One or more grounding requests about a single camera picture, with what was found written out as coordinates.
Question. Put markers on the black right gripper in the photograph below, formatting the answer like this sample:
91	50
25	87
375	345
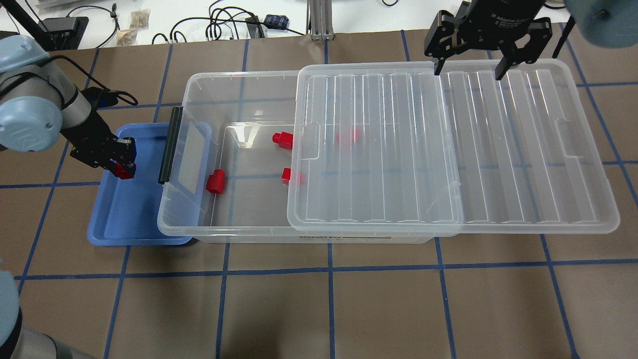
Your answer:
498	14

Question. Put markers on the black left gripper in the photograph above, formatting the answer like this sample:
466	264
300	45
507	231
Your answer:
89	135

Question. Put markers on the red block picked up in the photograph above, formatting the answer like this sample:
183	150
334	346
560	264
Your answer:
125	172

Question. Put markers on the clear plastic box lid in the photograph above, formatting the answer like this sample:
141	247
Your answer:
526	156

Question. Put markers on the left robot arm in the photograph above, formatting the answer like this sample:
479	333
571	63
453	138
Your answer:
39	103

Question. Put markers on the blue plastic tray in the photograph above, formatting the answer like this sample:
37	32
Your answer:
125	210

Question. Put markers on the red block under lid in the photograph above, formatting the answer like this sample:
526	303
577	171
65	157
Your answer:
353	136

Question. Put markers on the clear plastic storage box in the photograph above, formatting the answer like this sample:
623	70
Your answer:
239	209

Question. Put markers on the red block far middle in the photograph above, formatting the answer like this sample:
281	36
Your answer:
284	140

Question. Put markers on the red block near middle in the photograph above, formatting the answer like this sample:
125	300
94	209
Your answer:
288	175

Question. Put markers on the blue patterned small device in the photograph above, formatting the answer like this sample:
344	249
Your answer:
276	21

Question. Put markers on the black box handle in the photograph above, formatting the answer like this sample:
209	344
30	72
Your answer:
170	145

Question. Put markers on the red block near handle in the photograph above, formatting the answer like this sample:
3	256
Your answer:
216	182

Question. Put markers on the aluminium frame post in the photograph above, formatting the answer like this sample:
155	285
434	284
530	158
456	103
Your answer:
320	20

